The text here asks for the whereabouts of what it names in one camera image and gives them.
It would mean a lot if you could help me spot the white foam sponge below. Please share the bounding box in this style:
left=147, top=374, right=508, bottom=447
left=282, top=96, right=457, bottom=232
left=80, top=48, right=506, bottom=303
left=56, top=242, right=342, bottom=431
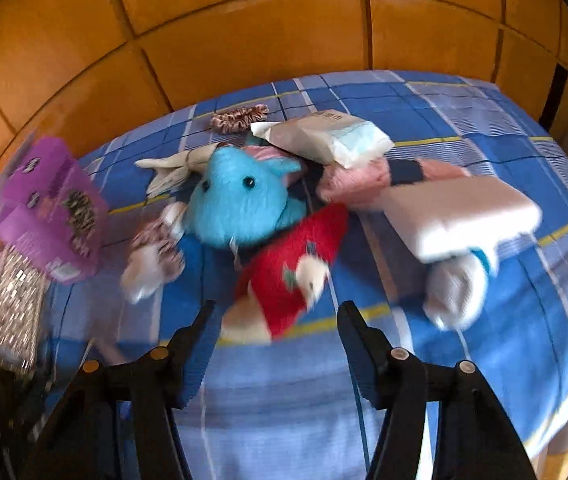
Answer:
left=376, top=176, right=542, bottom=263

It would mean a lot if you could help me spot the red knitted sock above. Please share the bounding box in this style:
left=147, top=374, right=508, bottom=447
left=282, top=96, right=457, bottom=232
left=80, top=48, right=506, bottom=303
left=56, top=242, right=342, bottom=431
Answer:
left=221, top=204, right=349, bottom=344

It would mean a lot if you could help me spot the pink knitted hat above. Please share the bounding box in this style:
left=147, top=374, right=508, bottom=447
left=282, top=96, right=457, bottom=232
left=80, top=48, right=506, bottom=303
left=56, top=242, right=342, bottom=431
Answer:
left=315, top=157, right=472, bottom=210

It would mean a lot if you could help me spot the cream cloth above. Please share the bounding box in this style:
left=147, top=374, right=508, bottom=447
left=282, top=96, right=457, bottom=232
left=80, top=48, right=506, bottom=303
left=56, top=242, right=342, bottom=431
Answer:
left=134, top=143, right=220, bottom=198

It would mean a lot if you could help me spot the blue plush toy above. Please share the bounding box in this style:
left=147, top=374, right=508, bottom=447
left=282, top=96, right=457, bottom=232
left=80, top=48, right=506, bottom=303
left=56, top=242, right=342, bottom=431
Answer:
left=183, top=146, right=307, bottom=249

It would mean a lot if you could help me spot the leopard print scrunchie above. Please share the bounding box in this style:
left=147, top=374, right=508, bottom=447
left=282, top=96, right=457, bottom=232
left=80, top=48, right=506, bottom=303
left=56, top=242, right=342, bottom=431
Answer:
left=210, top=104, right=270, bottom=134

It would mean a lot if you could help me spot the silver ornate tissue box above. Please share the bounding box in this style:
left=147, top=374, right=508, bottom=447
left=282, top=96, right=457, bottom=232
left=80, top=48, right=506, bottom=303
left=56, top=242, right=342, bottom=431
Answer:
left=0, top=240, right=48, bottom=375

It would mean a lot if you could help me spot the white rolled sock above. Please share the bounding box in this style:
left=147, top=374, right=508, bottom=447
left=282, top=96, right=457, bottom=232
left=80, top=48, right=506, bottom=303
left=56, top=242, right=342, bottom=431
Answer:
left=423, top=249, right=499, bottom=330

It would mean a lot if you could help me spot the purple cardboard box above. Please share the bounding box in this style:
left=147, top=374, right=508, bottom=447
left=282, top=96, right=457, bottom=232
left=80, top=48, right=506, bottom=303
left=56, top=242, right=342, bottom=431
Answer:
left=0, top=136, right=108, bottom=284

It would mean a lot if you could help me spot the face mask packet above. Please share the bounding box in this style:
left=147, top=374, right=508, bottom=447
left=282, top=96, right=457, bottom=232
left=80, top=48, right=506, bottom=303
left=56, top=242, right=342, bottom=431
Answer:
left=250, top=110, right=395, bottom=169

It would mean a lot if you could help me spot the orange wooden wardrobe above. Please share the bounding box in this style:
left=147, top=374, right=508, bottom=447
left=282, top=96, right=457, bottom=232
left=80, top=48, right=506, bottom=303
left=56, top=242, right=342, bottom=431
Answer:
left=0, top=0, right=568, bottom=170

